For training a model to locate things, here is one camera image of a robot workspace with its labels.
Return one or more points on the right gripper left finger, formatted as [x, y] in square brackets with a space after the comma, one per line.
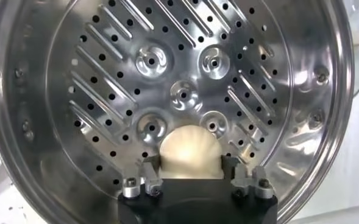
[151, 170]

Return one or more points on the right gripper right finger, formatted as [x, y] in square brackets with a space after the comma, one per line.
[237, 173]

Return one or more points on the white steamed baozi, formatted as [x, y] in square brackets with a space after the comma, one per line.
[191, 152]

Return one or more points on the perforated steel steamer basket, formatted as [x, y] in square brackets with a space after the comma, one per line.
[106, 76]

